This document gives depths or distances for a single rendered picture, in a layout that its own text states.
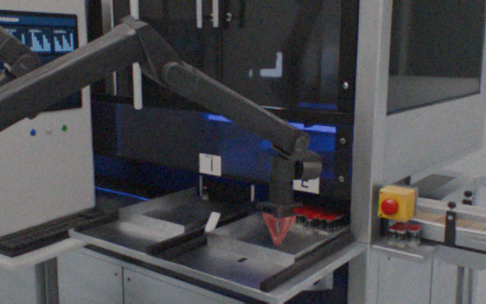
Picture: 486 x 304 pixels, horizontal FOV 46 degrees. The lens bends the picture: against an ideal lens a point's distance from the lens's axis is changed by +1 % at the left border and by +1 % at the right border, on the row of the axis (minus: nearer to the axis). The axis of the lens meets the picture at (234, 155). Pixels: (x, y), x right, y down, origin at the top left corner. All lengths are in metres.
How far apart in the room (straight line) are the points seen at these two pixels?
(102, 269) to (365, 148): 1.21
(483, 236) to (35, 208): 1.32
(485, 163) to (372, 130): 4.77
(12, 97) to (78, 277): 1.52
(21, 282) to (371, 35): 1.95
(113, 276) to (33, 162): 0.57
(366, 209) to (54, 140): 1.03
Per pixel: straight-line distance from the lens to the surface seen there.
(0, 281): 2.94
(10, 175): 1.87
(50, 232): 1.80
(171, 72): 1.00
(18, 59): 1.36
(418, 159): 1.74
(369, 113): 1.43
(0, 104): 0.95
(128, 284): 2.16
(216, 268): 1.31
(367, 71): 1.43
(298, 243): 1.47
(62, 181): 1.99
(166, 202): 1.81
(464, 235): 1.52
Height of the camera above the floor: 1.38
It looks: 11 degrees down
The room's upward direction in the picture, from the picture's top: straight up
